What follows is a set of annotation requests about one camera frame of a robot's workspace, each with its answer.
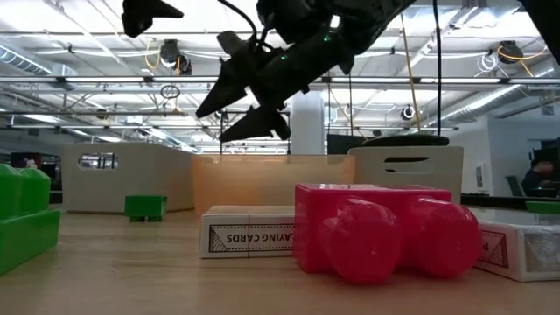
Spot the light green two-stud brick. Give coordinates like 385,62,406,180
0,163,62,277

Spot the black aluminium table frame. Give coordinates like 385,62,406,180
461,192,560,210

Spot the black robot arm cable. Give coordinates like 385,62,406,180
432,0,444,137

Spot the red two-stud toy brick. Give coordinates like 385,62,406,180
293,182,484,285

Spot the orange translucent plastic bin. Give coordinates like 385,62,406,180
190,153,356,218

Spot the black hanging cable loop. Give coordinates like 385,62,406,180
160,83,181,100

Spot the silver ventilation duct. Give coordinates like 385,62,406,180
428,82,560,128

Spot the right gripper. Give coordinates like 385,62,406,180
195,25,355,142

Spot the grey plastic bin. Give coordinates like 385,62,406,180
59,142,196,214
347,145,465,205

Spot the small dark green brick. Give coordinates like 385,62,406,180
124,194,169,222

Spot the black monitor screen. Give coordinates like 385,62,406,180
326,133,364,155

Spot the long ceiling light strip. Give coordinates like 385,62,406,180
0,74,560,85

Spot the person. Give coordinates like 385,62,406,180
520,157,560,198

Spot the yellow hanging cable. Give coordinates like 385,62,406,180
400,12,422,132

